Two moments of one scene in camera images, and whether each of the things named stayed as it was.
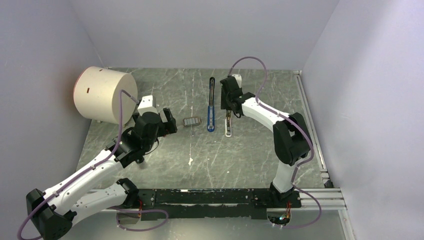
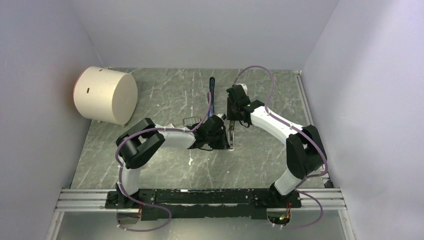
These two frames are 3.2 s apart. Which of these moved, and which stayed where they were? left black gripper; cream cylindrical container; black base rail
Moved: left black gripper
Stayed: cream cylindrical container; black base rail
